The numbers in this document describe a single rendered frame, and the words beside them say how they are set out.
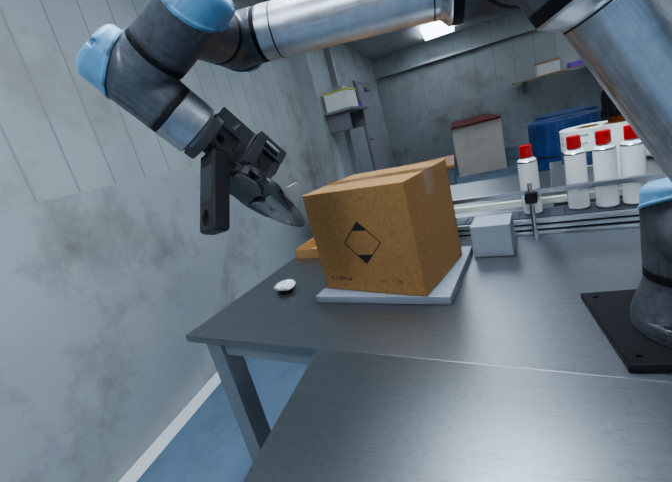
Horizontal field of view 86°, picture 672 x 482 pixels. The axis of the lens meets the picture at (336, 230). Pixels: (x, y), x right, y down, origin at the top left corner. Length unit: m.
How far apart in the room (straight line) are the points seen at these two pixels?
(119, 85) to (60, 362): 1.60
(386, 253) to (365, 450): 0.43
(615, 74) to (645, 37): 0.04
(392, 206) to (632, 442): 0.52
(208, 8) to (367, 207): 0.52
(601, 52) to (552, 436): 0.43
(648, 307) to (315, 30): 0.63
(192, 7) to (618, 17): 0.41
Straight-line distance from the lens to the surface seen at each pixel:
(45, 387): 1.98
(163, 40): 0.50
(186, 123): 0.52
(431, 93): 9.55
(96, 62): 0.53
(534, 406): 0.61
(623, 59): 0.45
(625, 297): 0.83
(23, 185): 2.00
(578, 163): 1.18
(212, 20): 0.49
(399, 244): 0.82
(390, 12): 0.55
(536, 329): 0.76
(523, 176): 1.18
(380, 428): 0.60
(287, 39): 0.57
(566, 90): 9.80
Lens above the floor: 1.24
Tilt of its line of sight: 14 degrees down
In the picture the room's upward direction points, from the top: 15 degrees counter-clockwise
